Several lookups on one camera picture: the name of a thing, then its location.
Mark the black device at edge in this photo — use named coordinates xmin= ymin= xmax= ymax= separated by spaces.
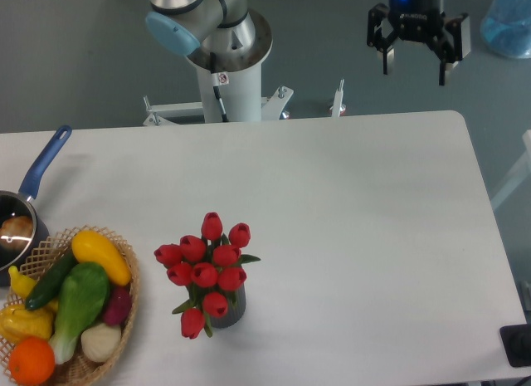
xmin=499 ymin=324 xmax=531 ymax=368

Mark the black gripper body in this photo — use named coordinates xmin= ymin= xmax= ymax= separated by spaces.
xmin=387 ymin=0 xmax=444 ymax=43

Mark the orange fruit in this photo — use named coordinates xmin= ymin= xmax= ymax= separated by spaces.
xmin=8 ymin=337 xmax=56 ymax=385

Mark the dark grey ribbed vase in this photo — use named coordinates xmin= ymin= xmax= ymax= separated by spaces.
xmin=211 ymin=285 xmax=246 ymax=329

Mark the blue handled saucepan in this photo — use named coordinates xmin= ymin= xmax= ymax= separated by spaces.
xmin=1 ymin=125 xmax=72 ymax=287

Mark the purple red radish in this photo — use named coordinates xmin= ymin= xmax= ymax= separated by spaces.
xmin=102 ymin=286 xmax=132 ymax=326

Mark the white garlic bulb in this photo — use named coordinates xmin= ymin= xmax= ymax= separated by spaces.
xmin=80 ymin=323 xmax=122 ymax=363

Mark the brown bread in pan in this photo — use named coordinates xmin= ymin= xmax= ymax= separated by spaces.
xmin=1 ymin=216 xmax=33 ymax=252

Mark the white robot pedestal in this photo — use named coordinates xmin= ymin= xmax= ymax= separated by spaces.
xmin=142 ymin=7 xmax=347 ymax=127

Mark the woven wicker basket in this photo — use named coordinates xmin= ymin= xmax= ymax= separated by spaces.
xmin=1 ymin=226 xmax=140 ymax=385

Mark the green bok choy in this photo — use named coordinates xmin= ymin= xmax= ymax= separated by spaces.
xmin=49 ymin=262 xmax=110 ymax=365

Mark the yellow bell pepper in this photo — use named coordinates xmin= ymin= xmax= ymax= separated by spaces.
xmin=1 ymin=304 xmax=55 ymax=344

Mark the red tulip bouquet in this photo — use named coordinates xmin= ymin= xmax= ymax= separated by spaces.
xmin=154 ymin=212 xmax=261 ymax=340

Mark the yellow squash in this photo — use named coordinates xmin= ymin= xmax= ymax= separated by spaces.
xmin=71 ymin=230 xmax=132 ymax=286

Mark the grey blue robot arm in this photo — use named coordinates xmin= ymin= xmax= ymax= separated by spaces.
xmin=145 ymin=0 xmax=471 ymax=85

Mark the blue translucent bag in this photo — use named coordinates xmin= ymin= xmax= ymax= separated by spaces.
xmin=480 ymin=0 xmax=530 ymax=59

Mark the green cucumber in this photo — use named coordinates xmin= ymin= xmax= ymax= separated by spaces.
xmin=25 ymin=250 xmax=78 ymax=311

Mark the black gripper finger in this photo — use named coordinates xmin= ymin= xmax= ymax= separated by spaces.
xmin=431 ymin=12 xmax=470 ymax=86
xmin=367 ymin=3 xmax=400 ymax=75

